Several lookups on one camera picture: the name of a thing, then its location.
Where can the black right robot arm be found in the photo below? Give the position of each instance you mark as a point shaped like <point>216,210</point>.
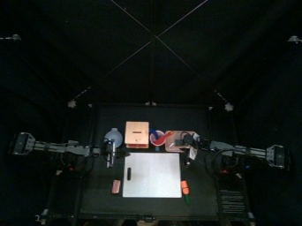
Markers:
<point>244,150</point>

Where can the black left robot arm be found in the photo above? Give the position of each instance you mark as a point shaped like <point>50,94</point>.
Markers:
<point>51,146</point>

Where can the pink toy sushi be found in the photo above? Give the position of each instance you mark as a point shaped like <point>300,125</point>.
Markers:
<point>115,186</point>

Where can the white cutting board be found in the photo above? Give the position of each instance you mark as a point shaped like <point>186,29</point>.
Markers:
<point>157,176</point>

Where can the red plastic spatula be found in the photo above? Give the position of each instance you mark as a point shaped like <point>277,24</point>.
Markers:
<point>167,135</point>

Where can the red plastic cup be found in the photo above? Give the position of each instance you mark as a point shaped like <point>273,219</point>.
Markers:
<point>158,143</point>

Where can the small blue tape piece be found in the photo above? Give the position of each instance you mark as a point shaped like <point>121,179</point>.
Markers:
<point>157,148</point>

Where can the grey bowl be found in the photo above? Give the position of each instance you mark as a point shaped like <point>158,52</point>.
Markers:
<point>114,135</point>

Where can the blue plastic utensil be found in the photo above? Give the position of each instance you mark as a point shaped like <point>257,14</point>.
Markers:
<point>155,134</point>

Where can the orange toy carrot green top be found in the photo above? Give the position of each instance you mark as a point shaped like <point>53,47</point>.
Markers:
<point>185,188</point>

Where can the white text label sticker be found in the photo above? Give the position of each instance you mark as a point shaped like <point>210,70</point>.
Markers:
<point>232,203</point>

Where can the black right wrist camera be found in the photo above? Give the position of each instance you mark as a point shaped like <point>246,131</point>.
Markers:
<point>187,137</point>

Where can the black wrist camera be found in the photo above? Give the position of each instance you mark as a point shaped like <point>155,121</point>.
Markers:
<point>109,144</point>
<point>187,137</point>

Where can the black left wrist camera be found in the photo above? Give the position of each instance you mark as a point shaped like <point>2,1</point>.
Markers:
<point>109,144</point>

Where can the silver frame bracket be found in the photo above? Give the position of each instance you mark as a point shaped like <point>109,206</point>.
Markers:
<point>15,37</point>
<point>150,103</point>
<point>229,106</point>
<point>71,103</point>
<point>294,39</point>

